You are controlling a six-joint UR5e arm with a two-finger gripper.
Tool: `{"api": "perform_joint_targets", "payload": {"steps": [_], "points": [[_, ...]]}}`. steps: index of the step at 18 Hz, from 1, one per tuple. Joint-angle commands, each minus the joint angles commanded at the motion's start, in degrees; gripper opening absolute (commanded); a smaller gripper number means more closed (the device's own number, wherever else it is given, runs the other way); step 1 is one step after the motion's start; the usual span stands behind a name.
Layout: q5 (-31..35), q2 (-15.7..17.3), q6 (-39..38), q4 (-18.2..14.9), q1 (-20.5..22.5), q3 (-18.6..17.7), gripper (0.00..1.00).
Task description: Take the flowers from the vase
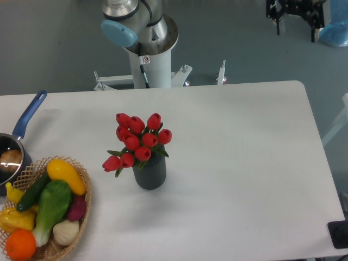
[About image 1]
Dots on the green bok choy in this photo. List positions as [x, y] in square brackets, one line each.
[53, 204]

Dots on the purple sweet potato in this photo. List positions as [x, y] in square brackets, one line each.
[77, 209]

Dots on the yellow banana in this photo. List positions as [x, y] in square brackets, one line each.
[13, 197]

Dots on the orange fruit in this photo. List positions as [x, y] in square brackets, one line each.
[20, 245]

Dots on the woven wicker basket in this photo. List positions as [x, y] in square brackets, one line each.
[52, 250]

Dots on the white garlic bulb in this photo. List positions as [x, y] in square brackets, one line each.
[65, 232]

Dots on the dark grey ribbed vase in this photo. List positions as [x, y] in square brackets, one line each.
[153, 174]

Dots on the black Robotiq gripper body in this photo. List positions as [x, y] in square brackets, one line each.
[304, 9]

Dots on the bread roll in pan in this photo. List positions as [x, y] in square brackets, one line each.
[11, 160]

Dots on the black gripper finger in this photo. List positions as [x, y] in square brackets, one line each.
[315, 19]
[275, 11]

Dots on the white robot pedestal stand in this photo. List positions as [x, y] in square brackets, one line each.
[148, 71]

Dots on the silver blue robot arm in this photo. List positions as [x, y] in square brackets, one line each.
[142, 28]

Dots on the red tulip bouquet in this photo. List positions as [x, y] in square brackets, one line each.
[142, 141]

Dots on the yellow squash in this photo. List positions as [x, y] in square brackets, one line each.
[59, 169]

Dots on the blue plastic bag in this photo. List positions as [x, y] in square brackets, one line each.
[335, 33]

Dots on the yellow bell pepper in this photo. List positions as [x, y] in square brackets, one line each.
[12, 220]

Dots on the blue handled saucepan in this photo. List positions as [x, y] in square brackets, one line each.
[13, 141]

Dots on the black device at table edge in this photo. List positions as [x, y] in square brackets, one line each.
[338, 233]

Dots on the dark green cucumber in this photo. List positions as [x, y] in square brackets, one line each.
[32, 194]

